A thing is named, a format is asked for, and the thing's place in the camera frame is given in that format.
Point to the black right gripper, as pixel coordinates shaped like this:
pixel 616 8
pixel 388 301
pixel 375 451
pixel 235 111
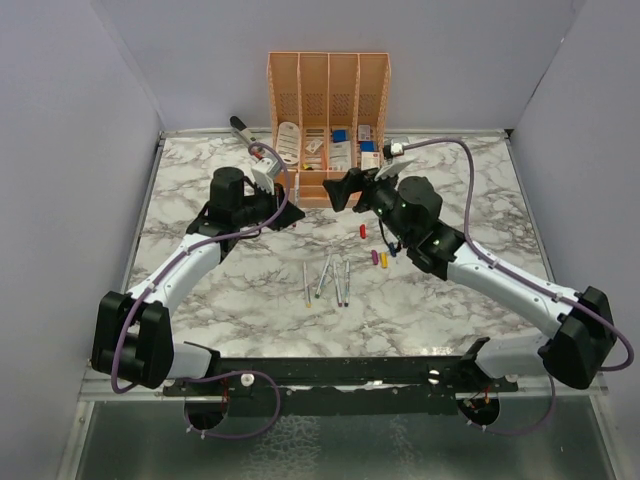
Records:
pixel 354 181

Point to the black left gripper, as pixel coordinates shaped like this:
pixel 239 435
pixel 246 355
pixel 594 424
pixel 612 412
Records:
pixel 288 215

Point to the white pen green end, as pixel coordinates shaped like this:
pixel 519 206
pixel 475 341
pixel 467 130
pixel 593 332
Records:
pixel 323 276

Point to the white pen yellow end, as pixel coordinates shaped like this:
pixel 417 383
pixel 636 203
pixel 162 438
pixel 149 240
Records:
pixel 307 292

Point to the white pen red end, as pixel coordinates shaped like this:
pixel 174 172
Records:
pixel 296 195

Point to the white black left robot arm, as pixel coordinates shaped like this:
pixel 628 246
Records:
pixel 133 339

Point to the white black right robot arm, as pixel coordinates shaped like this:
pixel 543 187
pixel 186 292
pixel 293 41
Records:
pixel 573 336

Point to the white pen magenta end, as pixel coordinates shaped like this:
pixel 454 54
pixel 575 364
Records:
pixel 337 284

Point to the white pen blue end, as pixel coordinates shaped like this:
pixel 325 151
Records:
pixel 346 299

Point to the white red staples box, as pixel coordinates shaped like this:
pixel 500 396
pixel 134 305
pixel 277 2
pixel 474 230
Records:
pixel 370 160

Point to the blue eraser box lower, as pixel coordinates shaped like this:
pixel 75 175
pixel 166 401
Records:
pixel 367 146

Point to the blue eraser box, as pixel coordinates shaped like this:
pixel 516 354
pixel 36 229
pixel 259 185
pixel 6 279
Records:
pixel 367 146
pixel 339 135

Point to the small white packet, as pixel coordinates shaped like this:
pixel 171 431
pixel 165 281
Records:
pixel 313 145

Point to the blue eraser box upper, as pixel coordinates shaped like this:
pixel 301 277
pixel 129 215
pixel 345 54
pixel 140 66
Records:
pixel 339 135

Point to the white oval label card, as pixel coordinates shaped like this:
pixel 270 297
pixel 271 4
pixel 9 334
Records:
pixel 288 143

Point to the orange plastic desk organizer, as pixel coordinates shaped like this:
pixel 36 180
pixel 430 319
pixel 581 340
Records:
pixel 321 92

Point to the black grey stapler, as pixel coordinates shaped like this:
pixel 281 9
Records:
pixel 245 136

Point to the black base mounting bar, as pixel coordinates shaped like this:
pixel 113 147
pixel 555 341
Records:
pixel 340 386

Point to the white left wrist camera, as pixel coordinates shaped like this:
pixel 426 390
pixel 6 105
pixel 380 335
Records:
pixel 264 171

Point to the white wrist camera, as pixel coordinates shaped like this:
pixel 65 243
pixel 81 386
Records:
pixel 264 171
pixel 394 160

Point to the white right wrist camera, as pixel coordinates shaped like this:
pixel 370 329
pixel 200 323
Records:
pixel 394 160

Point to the aluminium table edge rail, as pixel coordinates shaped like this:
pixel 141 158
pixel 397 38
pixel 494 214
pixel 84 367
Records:
pixel 70 459

